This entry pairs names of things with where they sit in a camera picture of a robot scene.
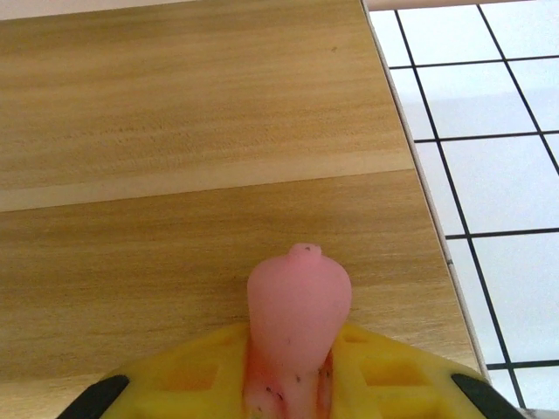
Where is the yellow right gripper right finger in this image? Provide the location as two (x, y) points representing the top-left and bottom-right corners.
(321, 322), (533, 419)

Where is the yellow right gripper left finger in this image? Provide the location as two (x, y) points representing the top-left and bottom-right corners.
(55, 322), (252, 419)

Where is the pink rubber pig toy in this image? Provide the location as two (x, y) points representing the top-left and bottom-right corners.
(241, 242), (354, 419)

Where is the two-tier wooden shelf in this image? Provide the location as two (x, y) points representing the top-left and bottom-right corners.
(0, 0), (493, 419)

